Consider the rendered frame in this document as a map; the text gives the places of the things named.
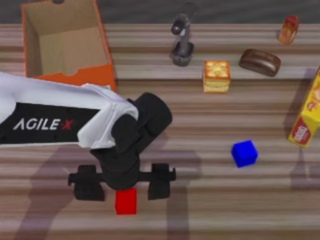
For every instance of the red cube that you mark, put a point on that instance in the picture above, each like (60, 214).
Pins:
(126, 202)

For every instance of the blue cube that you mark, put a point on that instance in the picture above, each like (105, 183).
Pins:
(244, 153)

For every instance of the stack of toast slices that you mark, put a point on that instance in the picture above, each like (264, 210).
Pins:
(216, 76)

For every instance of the grey power drill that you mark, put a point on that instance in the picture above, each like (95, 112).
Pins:
(182, 47)

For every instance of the orange cardboard box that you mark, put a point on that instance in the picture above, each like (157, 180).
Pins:
(67, 42)

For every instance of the brown bread loaf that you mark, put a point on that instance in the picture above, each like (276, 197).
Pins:
(260, 62)

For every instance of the yellow cracker box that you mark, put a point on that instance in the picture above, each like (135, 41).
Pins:
(307, 117)

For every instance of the small orange bottle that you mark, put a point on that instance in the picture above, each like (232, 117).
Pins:
(288, 30)

